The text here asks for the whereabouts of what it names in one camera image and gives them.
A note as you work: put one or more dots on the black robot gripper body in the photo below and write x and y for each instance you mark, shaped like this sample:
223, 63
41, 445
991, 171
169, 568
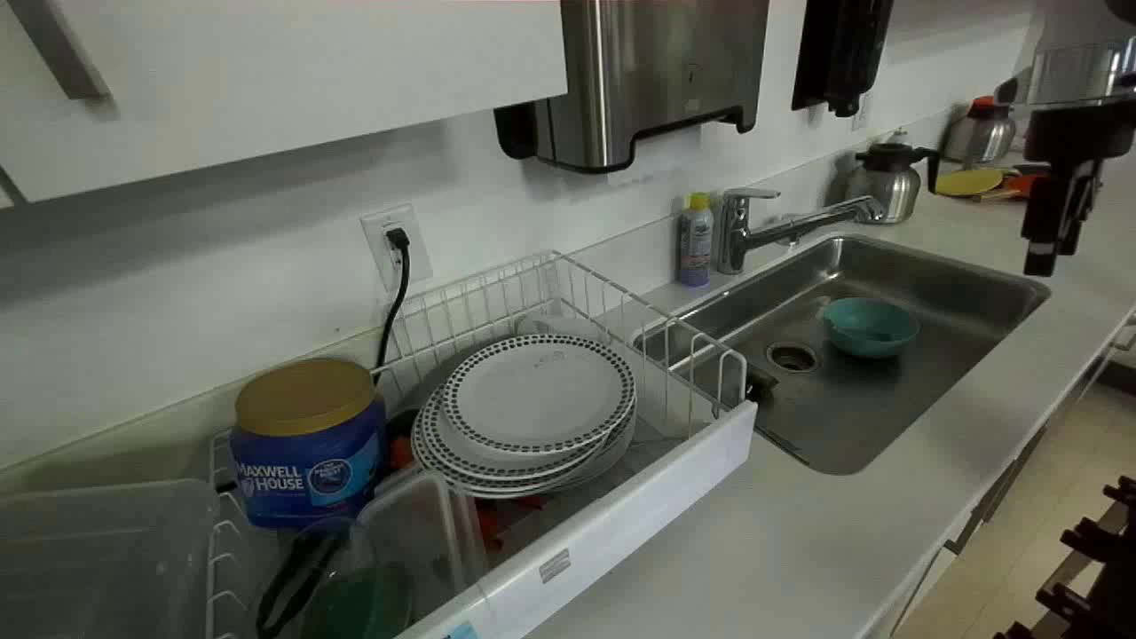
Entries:
1073, 143

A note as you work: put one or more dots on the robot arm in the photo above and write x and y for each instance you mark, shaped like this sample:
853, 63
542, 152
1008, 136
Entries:
1083, 53

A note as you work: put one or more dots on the teal bowl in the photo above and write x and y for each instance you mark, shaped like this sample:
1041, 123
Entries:
866, 326

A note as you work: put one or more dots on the white plate with dotted rim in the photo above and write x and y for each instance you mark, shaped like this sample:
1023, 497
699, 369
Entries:
542, 395

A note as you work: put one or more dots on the green bowl in rack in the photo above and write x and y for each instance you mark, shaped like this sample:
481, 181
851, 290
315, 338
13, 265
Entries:
361, 604

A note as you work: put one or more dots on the steel kettle red lid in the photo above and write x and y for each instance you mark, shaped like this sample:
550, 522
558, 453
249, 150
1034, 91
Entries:
980, 131

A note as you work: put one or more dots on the chrome sink faucet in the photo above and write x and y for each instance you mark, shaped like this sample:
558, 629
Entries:
739, 234

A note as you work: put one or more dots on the stainless steel sink basin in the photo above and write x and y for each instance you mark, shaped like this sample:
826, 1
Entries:
840, 412

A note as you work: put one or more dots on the sink drain strainer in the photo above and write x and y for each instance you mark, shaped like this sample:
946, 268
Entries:
794, 355

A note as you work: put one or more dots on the spray can with yellow cap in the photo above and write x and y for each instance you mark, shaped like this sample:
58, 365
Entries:
696, 239

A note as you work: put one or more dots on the steel paper towel dispenser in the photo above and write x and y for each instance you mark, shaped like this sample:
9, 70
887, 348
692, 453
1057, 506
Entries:
639, 70

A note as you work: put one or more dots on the lower stacked dotted plates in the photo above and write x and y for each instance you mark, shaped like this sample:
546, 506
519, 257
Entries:
507, 475

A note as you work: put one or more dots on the clear plastic tub in rack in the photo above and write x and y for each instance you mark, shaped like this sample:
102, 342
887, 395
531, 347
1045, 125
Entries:
425, 529

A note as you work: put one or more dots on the blue coffee can yellow lid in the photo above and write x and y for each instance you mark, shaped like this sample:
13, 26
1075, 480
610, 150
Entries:
307, 440

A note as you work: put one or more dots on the white upper cabinet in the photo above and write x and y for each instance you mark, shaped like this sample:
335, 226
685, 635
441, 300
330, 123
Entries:
102, 92

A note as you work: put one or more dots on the clear plastic container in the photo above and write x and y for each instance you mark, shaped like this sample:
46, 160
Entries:
104, 561

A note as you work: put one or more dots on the black wall dispenser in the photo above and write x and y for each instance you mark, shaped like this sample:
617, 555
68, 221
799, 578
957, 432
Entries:
840, 52

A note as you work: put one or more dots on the white wire dish rack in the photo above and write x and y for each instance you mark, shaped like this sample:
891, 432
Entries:
542, 552

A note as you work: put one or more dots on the white wall outlet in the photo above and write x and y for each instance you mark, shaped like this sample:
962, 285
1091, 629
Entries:
399, 247

